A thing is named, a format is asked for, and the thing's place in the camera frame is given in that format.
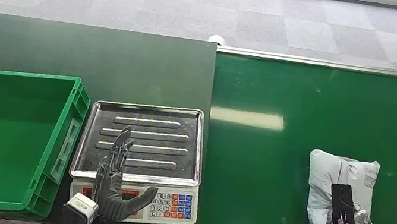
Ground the green conveyor belt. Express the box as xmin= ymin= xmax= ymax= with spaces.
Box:
xmin=189 ymin=46 xmax=397 ymax=224

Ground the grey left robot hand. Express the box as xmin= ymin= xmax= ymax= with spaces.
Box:
xmin=88 ymin=122 xmax=168 ymax=224

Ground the thin aluminium conveyor rail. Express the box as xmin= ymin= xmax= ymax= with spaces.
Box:
xmin=216 ymin=39 xmax=397 ymax=81

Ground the white conveyor roller end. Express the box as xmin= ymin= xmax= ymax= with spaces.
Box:
xmin=207 ymin=33 xmax=230 ymax=48

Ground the white scale with steel tray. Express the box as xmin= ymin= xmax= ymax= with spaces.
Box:
xmin=63 ymin=91 xmax=215 ymax=224

